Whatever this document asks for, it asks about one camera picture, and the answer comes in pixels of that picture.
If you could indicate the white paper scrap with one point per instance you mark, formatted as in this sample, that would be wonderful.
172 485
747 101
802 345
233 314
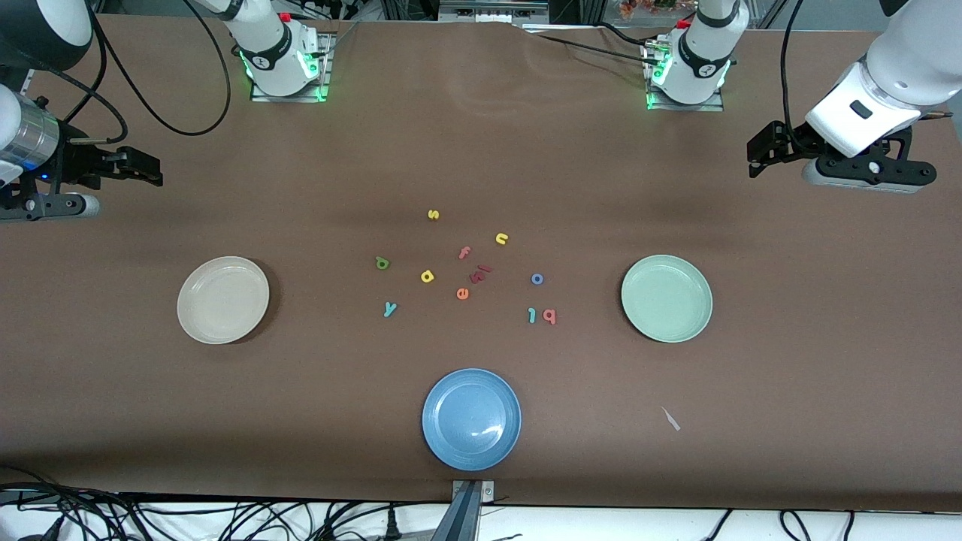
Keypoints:
670 418

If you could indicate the grey metal camera post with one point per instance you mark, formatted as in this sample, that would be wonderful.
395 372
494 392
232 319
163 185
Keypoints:
466 511

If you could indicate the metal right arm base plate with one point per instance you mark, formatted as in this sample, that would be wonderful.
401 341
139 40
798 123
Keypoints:
289 98

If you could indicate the pale green plate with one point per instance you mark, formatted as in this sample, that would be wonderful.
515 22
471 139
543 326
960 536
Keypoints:
667 298

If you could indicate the black power plug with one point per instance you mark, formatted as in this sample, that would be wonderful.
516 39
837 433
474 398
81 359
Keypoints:
391 526

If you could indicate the blue plate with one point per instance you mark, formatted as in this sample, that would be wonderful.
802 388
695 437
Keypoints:
471 419

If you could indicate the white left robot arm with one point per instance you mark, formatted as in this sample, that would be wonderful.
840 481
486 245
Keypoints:
699 68

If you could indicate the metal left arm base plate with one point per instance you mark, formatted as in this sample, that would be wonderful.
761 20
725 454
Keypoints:
684 107

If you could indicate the beige brown plate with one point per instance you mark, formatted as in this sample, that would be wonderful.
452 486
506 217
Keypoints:
223 300

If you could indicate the brown table cover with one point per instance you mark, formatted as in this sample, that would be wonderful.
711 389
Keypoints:
481 150

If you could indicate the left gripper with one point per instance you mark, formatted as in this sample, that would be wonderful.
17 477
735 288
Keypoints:
794 140

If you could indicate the orange artificial flowers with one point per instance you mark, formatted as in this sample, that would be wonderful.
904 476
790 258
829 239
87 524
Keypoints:
646 7

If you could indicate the grey metal box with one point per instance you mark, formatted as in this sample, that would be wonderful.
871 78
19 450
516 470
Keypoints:
492 9

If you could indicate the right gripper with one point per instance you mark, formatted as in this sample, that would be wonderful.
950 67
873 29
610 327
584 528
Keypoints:
77 163

